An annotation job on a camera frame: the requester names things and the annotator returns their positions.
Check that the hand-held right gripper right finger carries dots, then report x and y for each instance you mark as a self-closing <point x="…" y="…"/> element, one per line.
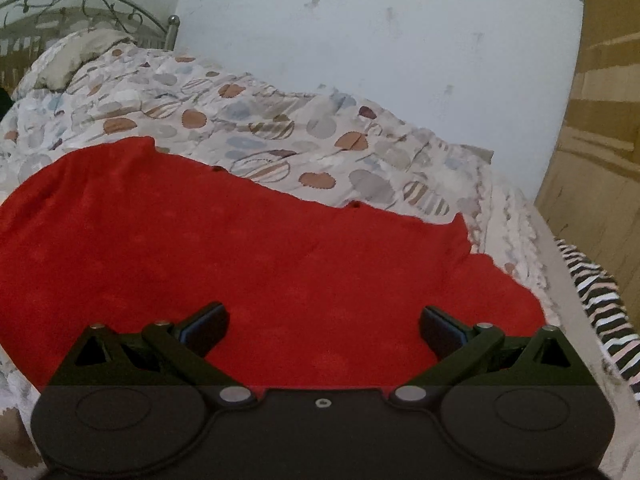
<point x="441" y="334"/>

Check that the plywood panel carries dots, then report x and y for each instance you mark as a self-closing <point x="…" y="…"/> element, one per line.
<point x="600" y="135"/>

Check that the striped bedsheet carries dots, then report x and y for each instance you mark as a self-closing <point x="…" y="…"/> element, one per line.
<point x="600" y="305"/>

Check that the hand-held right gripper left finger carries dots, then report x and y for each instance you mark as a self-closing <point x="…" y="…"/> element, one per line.
<point x="202" y="331"/>

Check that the patterned pillow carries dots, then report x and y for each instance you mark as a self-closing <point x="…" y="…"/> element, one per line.
<point x="65" y="60"/>

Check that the red knit sweater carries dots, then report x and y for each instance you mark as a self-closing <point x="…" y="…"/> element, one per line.
<point x="200" y="240"/>

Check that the patterned duvet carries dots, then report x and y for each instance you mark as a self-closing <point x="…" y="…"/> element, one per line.
<point x="250" y="110"/>

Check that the metal scrollwork headboard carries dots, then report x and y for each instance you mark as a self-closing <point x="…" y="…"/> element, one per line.
<point x="173" y="25"/>

